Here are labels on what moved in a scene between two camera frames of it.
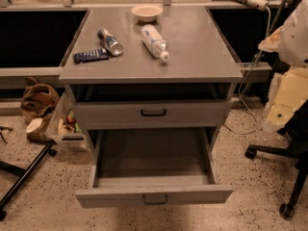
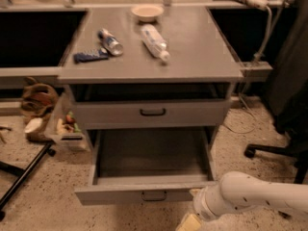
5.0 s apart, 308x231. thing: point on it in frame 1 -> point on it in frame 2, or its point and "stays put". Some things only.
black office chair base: (296, 131) stays put
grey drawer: (154, 114) stays put
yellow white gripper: (295, 42) -> (202, 203)
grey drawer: (153, 166) stays put
